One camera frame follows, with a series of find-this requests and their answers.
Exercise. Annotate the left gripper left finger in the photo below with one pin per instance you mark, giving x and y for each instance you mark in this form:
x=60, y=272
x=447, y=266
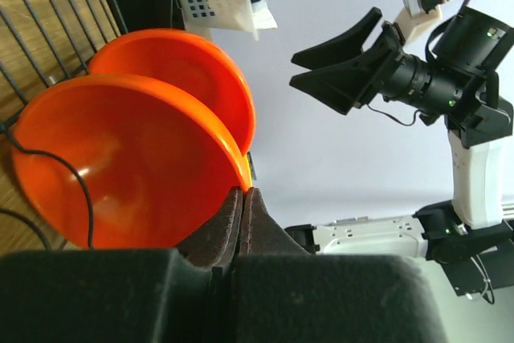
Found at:
x=215, y=242

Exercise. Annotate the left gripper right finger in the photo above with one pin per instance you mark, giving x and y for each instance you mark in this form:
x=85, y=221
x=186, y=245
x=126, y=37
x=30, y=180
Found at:
x=259, y=233

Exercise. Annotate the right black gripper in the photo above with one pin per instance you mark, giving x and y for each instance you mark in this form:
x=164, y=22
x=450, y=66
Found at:
x=341, y=74

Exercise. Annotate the orange bowl bottom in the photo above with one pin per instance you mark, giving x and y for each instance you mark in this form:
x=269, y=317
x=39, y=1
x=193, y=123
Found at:
x=124, y=161

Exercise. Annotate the orange bowl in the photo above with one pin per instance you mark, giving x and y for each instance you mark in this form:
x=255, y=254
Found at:
x=191, y=63
x=124, y=161

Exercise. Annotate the orange bowl top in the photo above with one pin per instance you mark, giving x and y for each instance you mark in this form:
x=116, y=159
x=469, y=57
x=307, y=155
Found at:
x=191, y=63

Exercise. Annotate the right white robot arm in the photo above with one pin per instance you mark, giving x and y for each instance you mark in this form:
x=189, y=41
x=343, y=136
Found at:
x=456, y=80

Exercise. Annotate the black wire dish rack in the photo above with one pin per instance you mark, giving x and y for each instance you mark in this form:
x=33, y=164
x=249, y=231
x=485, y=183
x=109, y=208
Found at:
x=44, y=42

